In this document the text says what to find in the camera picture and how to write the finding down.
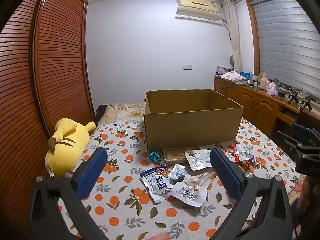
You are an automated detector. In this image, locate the wooden cabinet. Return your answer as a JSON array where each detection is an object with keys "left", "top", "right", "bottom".
[{"left": 214, "top": 77, "right": 320, "bottom": 140}]

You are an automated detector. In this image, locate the person's left hand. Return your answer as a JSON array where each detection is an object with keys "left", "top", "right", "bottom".
[{"left": 144, "top": 232, "right": 172, "bottom": 240}]

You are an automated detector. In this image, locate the folded floral cloth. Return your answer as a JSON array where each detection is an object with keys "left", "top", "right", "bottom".
[{"left": 221, "top": 70, "right": 247, "bottom": 83}]

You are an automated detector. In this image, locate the person's right hand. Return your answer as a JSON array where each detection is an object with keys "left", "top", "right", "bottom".
[{"left": 296, "top": 177, "right": 313, "bottom": 207}]

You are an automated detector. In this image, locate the cream patterned curtain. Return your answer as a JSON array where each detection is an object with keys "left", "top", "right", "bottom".
[{"left": 222, "top": 0, "right": 244, "bottom": 73}]

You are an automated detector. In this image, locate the floral blanket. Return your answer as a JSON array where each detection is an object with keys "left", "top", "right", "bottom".
[{"left": 95, "top": 102, "right": 145, "bottom": 126}]

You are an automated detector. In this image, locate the teal foil snack wrapper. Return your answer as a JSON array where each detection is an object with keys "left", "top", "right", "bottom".
[{"left": 148, "top": 149, "right": 164, "bottom": 164}]

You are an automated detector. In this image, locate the small silver snack packet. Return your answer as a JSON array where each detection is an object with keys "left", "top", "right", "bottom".
[{"left": 169, "top": 164, "right": 187, "bottom": 183}]

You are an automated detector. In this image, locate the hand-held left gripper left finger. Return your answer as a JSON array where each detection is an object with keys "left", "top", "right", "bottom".
[{"left": 26, "top": 147, "right": 108, "bottom": 240}]

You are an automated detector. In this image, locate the grey window blind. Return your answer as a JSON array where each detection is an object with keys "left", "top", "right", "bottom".
[{"left": 250, "top": 0, "right": 320, "bottom": 100}]

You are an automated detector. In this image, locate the silver snack pouch blue front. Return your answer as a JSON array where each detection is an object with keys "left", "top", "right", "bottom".
[{"left": 139, "top": 165, "right": 174, "bottom": 204}]

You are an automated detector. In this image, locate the clear pack of brown bars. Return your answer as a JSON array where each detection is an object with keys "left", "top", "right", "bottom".
[{"left": 161, "top": 147, "right": 190, "bottom": 165}]

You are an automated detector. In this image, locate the dark cloth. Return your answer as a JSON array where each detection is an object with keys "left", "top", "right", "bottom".
[{"left": 95, "top": 105, "right": 108, "bottom": 120}]

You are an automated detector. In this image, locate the orange fruit print cloth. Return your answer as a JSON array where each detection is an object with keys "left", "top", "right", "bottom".
[{"left": 49, "top": 119, "right": 308, "bottom": 240}]

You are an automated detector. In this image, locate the beige air conditioner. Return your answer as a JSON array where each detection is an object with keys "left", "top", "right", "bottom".
[{"left": 176, "top": 0, "right": 222, "bottom": 22}]

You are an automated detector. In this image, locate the white pouch with barcode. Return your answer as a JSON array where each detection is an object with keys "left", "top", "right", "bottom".
[{"left": 172, "top": 171, "right": 212, "bottom": 207}]

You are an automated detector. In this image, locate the red and white snack pouch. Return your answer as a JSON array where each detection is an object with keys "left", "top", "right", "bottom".
[{"left": 224, "top": 144, "right": 255, "bottom": 163}]

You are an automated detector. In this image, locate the wooden louvered wardrobe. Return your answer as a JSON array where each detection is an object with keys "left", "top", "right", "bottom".
[{"left": 0, "top": 0, "right": 95, "bottom": 230}]

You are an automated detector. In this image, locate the small brown snack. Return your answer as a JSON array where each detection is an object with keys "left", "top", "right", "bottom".
[{"left": 241, "top": 160, "right": 254, "bottom": 172}]

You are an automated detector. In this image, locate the yellow plush toy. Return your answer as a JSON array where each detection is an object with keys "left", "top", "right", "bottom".
[{"left": 45, "top": 118, "right": 97, "bottom": 178}]

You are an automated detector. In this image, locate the brown cardboard box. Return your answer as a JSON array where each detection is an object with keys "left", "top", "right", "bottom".
[{"left": 143, "top": 89, "right": 244, "bottom": 152}]

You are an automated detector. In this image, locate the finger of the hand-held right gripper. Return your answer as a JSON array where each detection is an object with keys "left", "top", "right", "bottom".
[
  {"left": 271, "top": 131, "right": 304, "bottom": 159},
  {"left": 291, "top": 123, "right": 320, "bottom": 146}
]

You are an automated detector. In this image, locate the purple pack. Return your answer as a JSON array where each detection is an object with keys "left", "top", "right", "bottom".
[{"left": 215, "top": 66, "right": 232, "bottom": 77}]

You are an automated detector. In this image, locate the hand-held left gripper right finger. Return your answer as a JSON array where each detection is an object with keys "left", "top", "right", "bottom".
[{"left": 209, "top": 147, "right": 293, "bottom": 240}]

